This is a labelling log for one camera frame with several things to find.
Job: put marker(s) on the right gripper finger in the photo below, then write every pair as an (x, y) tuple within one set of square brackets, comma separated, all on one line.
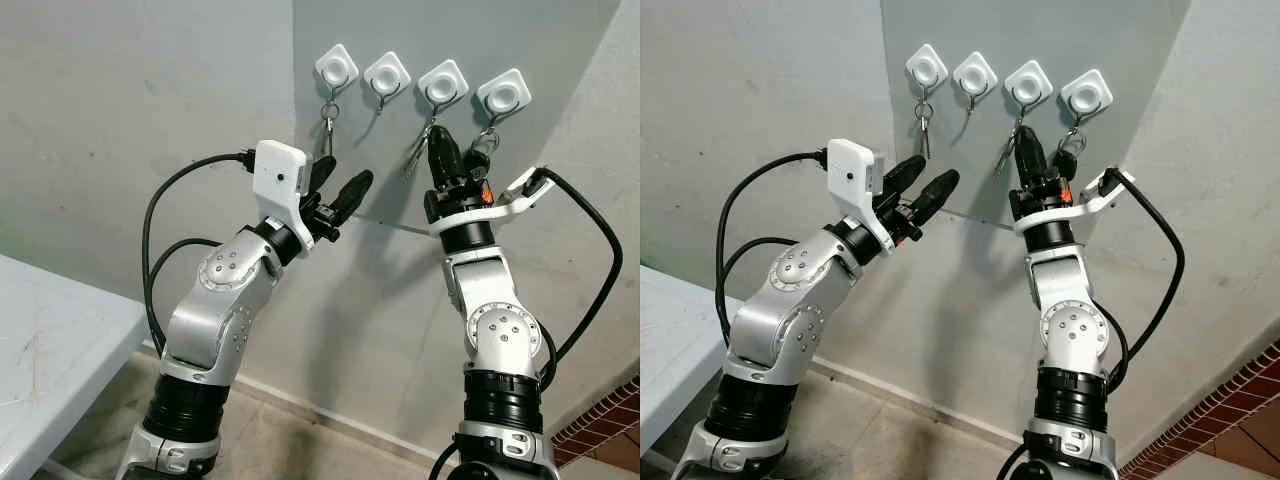
[(1030, 157), (444, 155), (480, 162), (1067, 163)]

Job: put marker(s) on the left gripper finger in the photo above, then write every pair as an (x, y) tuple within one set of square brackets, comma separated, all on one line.
[(322, 175), (352, 195), (935, 195), (903, 177)]

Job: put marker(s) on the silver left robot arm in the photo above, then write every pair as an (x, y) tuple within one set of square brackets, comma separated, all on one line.
[(215, 310), (785, 315)]

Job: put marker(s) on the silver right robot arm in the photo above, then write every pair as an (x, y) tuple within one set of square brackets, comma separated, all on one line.
[(500, 340), (1072, 335)]

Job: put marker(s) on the white square adhesive hook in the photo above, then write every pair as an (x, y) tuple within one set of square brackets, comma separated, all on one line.
[(443, 83), (975, 74), (503, 95), (1029, 84), (1087, 96), (337, 68), (387, 73), (927, 68)]

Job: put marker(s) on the hanging silver key bunch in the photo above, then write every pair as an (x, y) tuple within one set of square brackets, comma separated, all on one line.
[(924, 125), (329, 125)]

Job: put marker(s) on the white folding plastic table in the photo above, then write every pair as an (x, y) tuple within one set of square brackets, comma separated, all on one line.
[(55, 340), (680, 340)]

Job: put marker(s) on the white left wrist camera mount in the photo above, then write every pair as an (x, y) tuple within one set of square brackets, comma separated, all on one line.
[(850, 178), (278, 175)]

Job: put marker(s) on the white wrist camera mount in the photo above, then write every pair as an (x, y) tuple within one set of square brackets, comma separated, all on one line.
[(505, 208), (850, 178), (1085, 208), (278, 175)]

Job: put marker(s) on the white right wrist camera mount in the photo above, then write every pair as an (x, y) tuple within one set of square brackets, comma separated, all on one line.
[(505, 208), (1085, 208)]

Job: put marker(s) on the grey wall panel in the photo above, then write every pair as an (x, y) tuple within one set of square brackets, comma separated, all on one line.
[(1140, 50), (560, 60)]

